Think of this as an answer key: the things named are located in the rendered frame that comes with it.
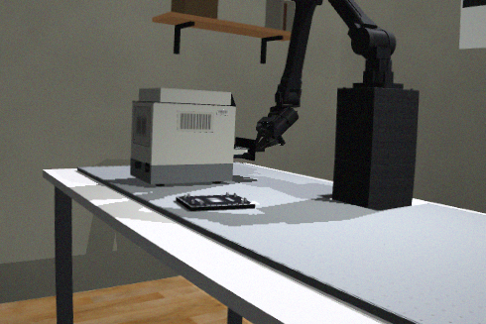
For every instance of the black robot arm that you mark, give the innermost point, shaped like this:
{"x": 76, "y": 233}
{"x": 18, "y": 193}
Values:
{"x": 366, "y": 42}

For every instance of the off-white box-shaped machine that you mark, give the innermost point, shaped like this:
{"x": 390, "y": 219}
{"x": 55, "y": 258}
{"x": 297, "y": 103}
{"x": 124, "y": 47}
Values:
{"x": 185, "y": 136}

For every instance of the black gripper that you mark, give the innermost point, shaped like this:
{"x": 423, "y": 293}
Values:
{"x": 272, "y": 135}

